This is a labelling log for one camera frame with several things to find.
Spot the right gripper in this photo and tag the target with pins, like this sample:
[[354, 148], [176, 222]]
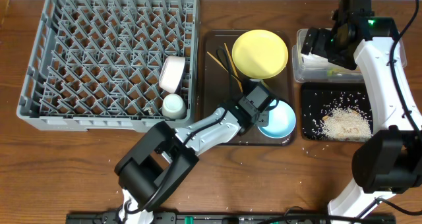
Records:
[[318, 47]]

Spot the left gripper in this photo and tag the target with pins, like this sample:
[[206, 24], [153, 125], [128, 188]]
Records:
[[264, 120]]

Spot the white paper napkin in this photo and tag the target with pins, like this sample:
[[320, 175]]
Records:
[[311, 60]]

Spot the green snack wrapper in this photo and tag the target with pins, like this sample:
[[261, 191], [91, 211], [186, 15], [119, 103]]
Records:
[[343, 73]]

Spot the wooden chopstick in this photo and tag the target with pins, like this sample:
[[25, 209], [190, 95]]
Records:
[[233, 67], [225, 68]]

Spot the light blue bowl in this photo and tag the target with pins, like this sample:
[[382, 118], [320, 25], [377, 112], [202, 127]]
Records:
[[281, 120]]

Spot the yellow plate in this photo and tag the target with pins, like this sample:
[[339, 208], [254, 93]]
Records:
[[260, 54]]

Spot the white paper cup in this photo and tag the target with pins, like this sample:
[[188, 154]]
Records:
[[174, 107]]

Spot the white pink bowl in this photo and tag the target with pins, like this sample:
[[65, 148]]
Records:
[[171, 73]]

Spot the rice and peanut pile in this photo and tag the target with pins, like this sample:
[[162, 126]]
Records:
[[346, 125]]

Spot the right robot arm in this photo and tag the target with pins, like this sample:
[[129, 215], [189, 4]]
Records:
[[389, 163]]

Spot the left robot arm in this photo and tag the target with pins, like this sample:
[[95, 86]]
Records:
[[159, 162]]

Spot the clear plastic bin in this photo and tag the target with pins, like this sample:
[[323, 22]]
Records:
[[313, 72]]

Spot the dark brown serving tray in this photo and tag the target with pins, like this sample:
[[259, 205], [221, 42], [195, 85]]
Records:
[[215, 89]]

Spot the black plastic tray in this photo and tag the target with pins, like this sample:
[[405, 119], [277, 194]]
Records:
[[313, 102]]

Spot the grey dish rack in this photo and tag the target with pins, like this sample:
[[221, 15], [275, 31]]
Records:
[[96, 64]]

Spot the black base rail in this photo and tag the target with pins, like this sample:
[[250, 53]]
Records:
[[174, 218]]

